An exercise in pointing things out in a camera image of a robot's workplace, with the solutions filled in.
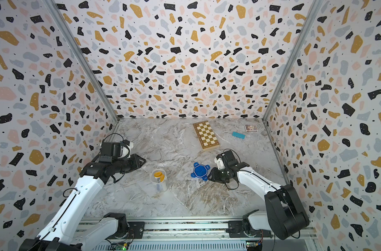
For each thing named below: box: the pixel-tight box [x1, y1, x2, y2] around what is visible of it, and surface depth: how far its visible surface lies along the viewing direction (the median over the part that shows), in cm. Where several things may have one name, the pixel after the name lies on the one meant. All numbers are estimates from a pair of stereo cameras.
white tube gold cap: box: [153, 170, 163, 184], surface depth 82 cm
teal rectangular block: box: [232, 131, 246, 140], surface depth 115 cm
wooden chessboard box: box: [192, 120, 221, 152], surface depth 111 cm
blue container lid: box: [190, 162, 211, 181], surface depth 96 cm
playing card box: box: [244, 124, 259, 132], surface depth 119 cm
